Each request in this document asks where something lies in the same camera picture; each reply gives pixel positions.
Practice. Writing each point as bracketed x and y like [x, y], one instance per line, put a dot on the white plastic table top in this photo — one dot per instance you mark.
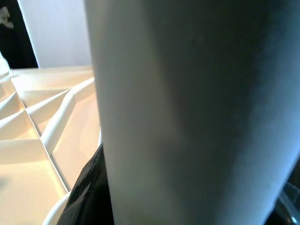
[23, 164]

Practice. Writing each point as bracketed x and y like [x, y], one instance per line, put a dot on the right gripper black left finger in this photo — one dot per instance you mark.
[91, 194]

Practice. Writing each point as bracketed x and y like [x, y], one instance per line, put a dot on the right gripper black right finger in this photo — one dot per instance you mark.
[274, 216]

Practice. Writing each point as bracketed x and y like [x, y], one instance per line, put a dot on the white plastic table leg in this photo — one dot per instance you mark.
[187, 117]

